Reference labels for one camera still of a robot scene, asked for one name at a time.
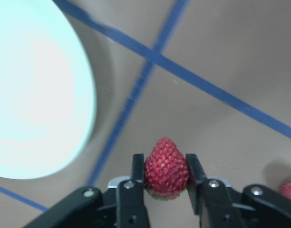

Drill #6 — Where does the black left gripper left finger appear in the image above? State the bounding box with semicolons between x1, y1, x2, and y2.
116;154;150;228

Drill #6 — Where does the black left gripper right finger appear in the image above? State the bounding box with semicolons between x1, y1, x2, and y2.
185;154;245;228

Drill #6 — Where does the strawberry with side leaf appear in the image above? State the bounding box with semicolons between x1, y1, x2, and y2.
144;137;189;200

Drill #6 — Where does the strawberry with green cap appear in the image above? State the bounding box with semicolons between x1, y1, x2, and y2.
278;180;291;200

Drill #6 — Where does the pale green plate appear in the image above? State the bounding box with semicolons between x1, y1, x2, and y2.
0;0;97;179

